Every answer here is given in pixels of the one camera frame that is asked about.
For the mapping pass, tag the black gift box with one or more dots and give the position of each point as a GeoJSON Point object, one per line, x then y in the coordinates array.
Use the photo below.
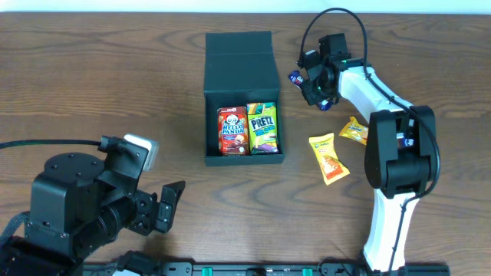
{"type": "Point", "coordinates": [239, 69]}

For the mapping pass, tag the long yellow Julie's snack packet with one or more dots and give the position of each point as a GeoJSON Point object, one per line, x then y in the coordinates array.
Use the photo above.
{"type": "Point", "coordinates": [332, 168]}

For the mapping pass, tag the green Pretz box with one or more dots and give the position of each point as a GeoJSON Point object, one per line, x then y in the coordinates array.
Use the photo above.
{"type": "Point", "coordinates": [262, 128]}

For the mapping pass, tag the small yellow lemon snack packet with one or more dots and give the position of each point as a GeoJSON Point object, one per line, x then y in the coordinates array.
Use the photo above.
{"type": "Point", "coordinates": [355, 131]}

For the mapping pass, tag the Dairy Milk chocolate bar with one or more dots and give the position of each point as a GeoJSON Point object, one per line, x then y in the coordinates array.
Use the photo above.
{"type": "Point", "coordinates": [296, 78]}

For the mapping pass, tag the red Hello Panda box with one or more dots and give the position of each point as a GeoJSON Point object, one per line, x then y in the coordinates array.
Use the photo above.
{"type": "Point", "coordinates": [233, 131]}

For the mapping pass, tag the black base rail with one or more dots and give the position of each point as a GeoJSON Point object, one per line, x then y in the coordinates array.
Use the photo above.
{"type": "Point", "coordinates": [188, 269]}

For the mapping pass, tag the blue Eclipse mint tin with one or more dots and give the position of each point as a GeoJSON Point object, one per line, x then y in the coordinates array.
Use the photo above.
{"type": "Point", "coordinates": [405, 140]}

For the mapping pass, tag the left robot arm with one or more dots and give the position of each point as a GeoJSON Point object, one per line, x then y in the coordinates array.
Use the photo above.
{"type": "Point", "coordinates": [80, 203]}

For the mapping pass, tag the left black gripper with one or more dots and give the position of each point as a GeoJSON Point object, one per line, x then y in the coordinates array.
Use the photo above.
{"type": "Point", "coordinates": [145, 214]}

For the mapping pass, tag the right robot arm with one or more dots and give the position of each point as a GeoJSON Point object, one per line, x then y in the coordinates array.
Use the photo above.
{"type": "Point", "coordinates": [401, 157]}

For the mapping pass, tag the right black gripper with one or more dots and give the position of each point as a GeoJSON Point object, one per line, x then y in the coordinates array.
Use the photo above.
{"type": "Point", "coordinates": [311, 80]}

